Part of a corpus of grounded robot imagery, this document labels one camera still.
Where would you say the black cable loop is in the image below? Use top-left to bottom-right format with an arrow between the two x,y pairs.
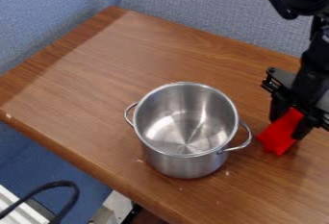
0,180 -> 81,224

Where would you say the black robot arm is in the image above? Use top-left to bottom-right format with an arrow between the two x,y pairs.
262,0 -> 329,139

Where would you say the white box under table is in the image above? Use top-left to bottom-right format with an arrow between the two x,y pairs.
87,190 -> 132,224

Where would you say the red block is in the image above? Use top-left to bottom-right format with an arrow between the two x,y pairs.
256,108 -> 303,156

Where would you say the stainless steel metal pot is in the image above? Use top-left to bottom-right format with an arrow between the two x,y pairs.
123,82 -> 248,179

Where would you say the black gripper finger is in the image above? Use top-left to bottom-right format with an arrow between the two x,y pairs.
291,114 -> 318,140
269,92 -> 291,122

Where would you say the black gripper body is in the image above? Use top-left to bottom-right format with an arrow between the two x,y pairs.
261,67 -> 329,126

